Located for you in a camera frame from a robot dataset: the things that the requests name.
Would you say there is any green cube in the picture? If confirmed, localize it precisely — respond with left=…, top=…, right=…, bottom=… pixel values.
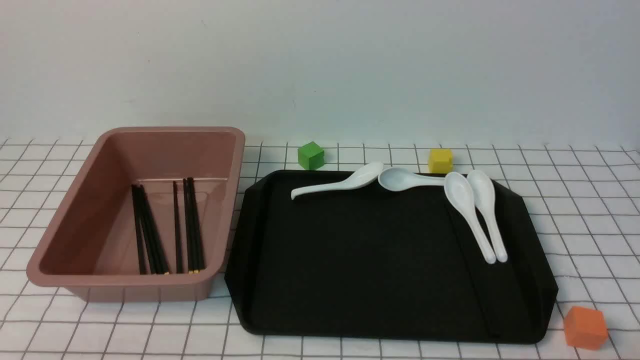
left=297, top=141, right=325, bottom=171

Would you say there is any white spoon far left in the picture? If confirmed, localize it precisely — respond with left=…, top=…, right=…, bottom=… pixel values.
left=290, top=162, right=384, bottom=200

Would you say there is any white spoon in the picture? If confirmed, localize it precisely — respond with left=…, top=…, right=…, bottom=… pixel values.
left=444, top=172, right=497, bottom=264
left=290, top=162, right=384, bottom=200
left=466, top=170, right=508, bottom=263

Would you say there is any white spoon middle horizontal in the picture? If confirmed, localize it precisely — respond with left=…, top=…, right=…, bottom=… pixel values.
left=377, top=167, right=445, bottom=192

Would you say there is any black plastic tray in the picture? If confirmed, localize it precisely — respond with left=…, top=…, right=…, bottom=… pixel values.
left=225, top=170, right=559, bottom=344

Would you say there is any yellow cube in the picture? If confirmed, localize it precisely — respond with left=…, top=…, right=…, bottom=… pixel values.
left=427, top=148, right=454, bottom=174

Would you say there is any white spoon front right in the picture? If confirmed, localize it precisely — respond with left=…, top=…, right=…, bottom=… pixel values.
left=444, top=172, right=497, bottom=264

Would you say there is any white spoon far right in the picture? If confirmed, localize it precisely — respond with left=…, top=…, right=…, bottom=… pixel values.
left=466, top=170, right=508, bottom=263

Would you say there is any pink plastic bin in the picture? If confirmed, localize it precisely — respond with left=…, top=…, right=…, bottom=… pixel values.
left=26, top=126, right=246, bottom=303

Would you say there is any white grid tablecloth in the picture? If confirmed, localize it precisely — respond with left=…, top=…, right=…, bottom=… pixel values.
left=0, top=136, right=639, bottom=360

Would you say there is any orange cube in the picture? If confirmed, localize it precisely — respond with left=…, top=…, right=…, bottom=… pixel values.
left=563, top=306, right=608, bottom=351

